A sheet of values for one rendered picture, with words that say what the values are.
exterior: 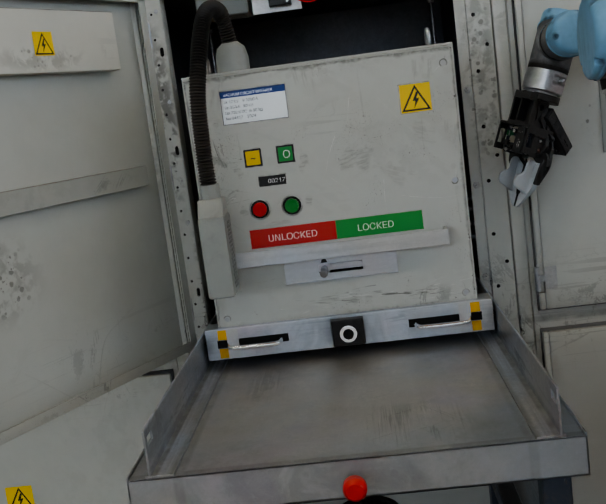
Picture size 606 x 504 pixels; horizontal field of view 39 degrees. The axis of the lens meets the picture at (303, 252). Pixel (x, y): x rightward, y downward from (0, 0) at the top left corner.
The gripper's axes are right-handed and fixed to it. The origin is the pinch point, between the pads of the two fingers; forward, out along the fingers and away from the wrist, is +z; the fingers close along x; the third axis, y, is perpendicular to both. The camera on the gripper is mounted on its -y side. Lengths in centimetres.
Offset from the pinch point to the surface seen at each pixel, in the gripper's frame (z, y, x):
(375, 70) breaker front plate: -16.6, 30.8, -14.1
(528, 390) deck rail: 26.8, 23.3, 29.7
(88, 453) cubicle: 75, 48, -56
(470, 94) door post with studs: -18.0, 3.0, -16.4
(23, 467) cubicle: 82, 59, -65
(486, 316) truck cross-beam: 22.0, 6.6, 5.0
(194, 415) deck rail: 45, 58, -6
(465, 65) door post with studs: -23.3, 5.1, -17.8
